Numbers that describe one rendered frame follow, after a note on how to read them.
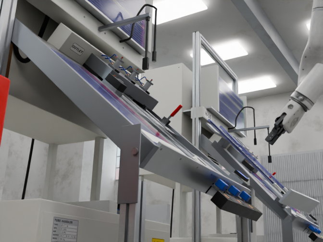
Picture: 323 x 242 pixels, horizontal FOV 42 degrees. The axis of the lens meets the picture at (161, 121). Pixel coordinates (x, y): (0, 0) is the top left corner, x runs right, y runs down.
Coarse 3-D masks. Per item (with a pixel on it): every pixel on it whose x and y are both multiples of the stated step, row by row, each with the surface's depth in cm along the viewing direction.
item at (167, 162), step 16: (160, 144) 94; (160, 160) 98; (176, 160) 103; (192, 160) 108; (176, 176) 107; (192, 176) 113; (208, 176) 119; (224, 176) 128; (208, 192) 125; (224, 192) 134
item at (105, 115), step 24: (24, 24) 130; (24, 48) 125; (48, 48) 119; (48, 72) 116; (72, 72) 112; (72, 96) 109; (96, 96) 105; (96, 120) 103; (120, 120) 99; (120, 144) 97; (144, 144) 94
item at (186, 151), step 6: (126, 96) 150; (132, 102) 147; (138, 108) 145; (144, 114) 142; (150, 120) 140; (156, 126) 138; (162, 132) 136; (168, 138) 134; (174, 138) 133; (174, 144) 132; (180, 144) 131; (186, 150) 129; (192, 156) 127
